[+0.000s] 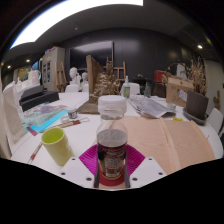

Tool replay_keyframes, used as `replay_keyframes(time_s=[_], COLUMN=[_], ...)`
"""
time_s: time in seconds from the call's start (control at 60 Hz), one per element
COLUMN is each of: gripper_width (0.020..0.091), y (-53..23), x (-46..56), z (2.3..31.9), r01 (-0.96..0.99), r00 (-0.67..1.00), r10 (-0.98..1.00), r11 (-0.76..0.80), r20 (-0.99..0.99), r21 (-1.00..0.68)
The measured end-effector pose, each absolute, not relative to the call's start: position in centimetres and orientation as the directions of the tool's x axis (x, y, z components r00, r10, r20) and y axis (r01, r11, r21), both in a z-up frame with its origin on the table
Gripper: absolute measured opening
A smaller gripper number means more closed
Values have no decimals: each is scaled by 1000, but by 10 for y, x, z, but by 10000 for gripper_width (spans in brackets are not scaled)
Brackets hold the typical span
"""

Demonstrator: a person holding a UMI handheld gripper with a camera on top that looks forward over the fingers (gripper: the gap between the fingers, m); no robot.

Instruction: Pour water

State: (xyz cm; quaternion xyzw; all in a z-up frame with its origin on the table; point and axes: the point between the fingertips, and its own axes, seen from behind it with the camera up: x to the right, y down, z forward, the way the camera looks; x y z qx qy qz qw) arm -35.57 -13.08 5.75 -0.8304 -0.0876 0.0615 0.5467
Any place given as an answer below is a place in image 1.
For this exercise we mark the black wall screen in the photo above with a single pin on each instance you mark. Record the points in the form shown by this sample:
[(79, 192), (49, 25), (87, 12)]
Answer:
[(90, 53)]

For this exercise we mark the clear bottle with white cap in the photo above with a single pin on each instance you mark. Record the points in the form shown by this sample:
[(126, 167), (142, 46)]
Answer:
[(112, 150)]

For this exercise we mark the grey plant saucer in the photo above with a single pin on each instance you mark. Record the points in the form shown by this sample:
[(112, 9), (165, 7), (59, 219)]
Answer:
[(188, 116)]

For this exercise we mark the red box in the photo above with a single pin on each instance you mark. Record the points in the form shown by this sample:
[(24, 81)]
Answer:
[(160, 76)]

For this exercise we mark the black printer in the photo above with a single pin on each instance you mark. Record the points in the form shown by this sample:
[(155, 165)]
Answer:
[(36, 98)]

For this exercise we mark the yellow-green cup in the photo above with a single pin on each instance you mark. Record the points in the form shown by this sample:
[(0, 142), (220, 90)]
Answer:
[(58, 148)]

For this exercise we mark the white tape roll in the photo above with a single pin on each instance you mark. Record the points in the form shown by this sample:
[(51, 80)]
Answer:
[(171, 107)]

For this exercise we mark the white plaster bust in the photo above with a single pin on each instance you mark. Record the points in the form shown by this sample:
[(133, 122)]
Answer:
[(74, 75), (84, 78)]

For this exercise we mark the wooden easel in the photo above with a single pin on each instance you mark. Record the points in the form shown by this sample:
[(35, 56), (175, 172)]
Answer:
[(118, 70), (61, 76)]

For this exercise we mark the grey printed newspaper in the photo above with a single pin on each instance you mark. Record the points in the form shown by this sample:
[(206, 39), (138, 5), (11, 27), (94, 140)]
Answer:
[(148, 106)]

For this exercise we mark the brown cardboard box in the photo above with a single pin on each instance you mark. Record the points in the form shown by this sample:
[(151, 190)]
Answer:
[(175, 91)]

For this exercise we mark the white plastic bag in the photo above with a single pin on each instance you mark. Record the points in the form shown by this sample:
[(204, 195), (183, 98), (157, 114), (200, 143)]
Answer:
[(11, 116)]

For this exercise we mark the small dark paint jar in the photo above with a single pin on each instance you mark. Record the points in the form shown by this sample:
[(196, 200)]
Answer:
[(72, 114)]

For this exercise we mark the wooden carved sculpture on board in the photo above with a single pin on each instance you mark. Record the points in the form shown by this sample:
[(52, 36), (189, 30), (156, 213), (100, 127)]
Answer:
[(103, 88)]

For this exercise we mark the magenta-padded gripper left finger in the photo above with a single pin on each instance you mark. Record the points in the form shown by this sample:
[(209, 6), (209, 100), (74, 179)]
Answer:
[(78, 171)]

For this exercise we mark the light wooden drawing board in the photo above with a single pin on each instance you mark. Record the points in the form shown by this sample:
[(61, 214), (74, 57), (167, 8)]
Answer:
[(153, 140)]

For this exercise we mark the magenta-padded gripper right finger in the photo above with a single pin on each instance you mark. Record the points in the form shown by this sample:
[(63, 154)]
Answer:
[(146, 171)]

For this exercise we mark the white spray bottle green label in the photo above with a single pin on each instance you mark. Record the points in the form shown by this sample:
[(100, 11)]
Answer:
[(126, 90)]

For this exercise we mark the wooden paintbrush with red band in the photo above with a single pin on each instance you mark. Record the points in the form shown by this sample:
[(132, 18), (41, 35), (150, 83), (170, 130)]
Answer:
[(66, 124)]

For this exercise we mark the beige shelf unit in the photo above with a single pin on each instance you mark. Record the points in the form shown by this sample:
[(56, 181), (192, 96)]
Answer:
[(53, 66)]

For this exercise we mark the round ceiling spotlight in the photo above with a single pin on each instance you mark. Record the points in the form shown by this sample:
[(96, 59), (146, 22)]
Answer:
[(200, 46)]

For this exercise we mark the grey bottle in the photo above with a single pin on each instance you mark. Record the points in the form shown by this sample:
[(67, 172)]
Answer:
[(148, 90)]

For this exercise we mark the large white ceiling light panel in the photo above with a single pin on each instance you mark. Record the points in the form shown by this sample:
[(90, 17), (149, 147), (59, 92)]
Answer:
[(66, 16)]

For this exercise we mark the colourful painted book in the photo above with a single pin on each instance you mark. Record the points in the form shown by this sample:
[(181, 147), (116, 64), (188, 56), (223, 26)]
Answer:
[(43, 118)]

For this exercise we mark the yellow tape piece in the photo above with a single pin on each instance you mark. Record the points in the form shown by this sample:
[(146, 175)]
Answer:
[(178, 119)]

